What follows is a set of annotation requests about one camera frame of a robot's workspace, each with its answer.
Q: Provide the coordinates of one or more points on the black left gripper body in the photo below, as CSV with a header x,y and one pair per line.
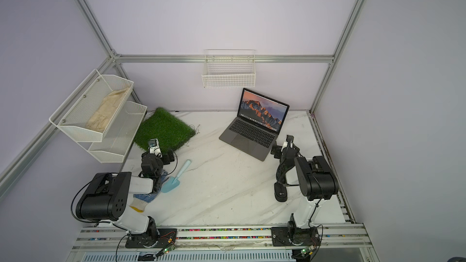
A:
x,y
166,160

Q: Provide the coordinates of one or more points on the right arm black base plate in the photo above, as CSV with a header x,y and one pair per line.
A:
x,y
284,236

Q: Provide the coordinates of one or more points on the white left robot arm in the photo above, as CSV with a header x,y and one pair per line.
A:
x,y
117,199

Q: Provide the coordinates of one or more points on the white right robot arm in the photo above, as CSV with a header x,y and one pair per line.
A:
x,y
317,183

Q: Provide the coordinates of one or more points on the white lower mesh shelf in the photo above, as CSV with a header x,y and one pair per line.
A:
x,y
119,138

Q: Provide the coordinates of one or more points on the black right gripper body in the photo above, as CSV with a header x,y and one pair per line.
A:
x,y
277,150

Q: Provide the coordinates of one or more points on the grey laptop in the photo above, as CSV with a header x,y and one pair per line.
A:
x,y
257,124

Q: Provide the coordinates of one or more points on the beige cloth in shelf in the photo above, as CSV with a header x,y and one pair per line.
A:
x,y
110,103

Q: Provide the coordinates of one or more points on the green artificial grass mat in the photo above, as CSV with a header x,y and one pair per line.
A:
x,y
171,132

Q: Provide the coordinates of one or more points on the black wireless mouse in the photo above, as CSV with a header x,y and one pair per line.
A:
x,y
280,192

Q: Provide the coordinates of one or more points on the aluminium enclosure frame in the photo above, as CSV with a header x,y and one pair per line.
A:
x,y
21,164

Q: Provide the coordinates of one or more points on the white upper mesh shelf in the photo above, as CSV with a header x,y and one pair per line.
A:
x,y
71,117

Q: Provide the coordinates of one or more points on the white mesh shelf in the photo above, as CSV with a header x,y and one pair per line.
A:
x,y
71,117
119,138

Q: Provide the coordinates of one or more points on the aluminium rail base frame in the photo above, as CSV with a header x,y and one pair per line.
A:
x,y
331,243

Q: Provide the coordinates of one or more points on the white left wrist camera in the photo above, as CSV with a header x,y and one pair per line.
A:
x,y
154,147

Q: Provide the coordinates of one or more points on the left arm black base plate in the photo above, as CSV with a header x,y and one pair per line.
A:
x,y
163,239

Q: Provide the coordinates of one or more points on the light blue plastic scoop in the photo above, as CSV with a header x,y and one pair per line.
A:
x,y
173,182

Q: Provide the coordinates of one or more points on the white wire wall basket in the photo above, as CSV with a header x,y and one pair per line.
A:
x,y
224,68

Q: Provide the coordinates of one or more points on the blue dotted work glove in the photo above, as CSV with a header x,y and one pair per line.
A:
x,y
140,201

